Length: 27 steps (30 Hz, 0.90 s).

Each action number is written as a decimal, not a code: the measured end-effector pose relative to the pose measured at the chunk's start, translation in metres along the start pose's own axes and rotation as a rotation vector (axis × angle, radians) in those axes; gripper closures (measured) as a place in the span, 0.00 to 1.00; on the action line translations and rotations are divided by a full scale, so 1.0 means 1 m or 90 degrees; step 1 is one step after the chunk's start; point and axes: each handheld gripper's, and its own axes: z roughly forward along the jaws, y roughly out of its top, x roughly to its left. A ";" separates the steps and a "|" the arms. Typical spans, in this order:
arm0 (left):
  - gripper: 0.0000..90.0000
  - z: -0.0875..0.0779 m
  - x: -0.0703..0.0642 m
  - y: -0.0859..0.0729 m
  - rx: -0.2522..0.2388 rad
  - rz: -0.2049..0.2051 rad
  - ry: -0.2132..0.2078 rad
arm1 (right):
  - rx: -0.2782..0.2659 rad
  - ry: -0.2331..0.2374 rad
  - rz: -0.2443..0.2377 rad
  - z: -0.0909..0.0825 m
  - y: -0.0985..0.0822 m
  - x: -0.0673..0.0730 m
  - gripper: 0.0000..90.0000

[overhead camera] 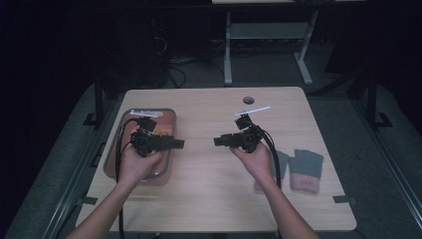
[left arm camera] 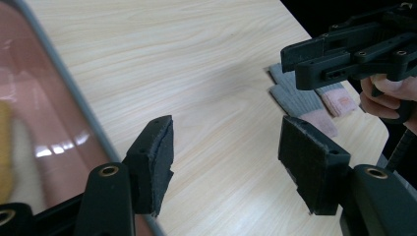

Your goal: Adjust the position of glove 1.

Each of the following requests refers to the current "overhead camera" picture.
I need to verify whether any hand-held gripper black cable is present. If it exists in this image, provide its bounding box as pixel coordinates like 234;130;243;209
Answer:
114;118;142;239
253;122;284;239

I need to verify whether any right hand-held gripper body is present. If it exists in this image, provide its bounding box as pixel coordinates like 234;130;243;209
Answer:
232;105;272;153

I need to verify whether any person's left hand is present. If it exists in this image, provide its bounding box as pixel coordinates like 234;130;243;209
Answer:
117;145;165;191

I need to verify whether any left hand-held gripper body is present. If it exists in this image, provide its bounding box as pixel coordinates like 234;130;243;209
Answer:
129;109;173;157

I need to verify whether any grey fingerless glove pink cuff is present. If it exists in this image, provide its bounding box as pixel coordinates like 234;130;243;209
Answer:
288;148;324;195
253;149;290;193

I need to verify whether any right hand-held gripper black cable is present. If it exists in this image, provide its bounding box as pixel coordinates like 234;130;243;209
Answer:
253;122;284;239

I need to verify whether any black tape strip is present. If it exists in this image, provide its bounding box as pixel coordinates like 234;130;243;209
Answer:
75;196;100;206
332;195;358;205

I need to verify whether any white metal desk frame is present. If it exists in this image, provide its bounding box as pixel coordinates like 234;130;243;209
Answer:
223;9;320;87

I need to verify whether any black metal stand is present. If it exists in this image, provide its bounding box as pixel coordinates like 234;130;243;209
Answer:
365;71;394;131
83;71;106;129

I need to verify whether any pink basin with grey rim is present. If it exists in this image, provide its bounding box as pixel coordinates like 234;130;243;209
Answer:
103;108;177;186

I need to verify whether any bundle of floor cables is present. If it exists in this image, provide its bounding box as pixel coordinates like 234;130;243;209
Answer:
152;36;227;89

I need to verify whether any left hand-held gripper black cable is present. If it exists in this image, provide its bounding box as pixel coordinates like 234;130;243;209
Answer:
114;118;142;239

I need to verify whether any person's right hand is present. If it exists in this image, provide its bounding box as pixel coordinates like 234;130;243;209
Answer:
230;142;277;187

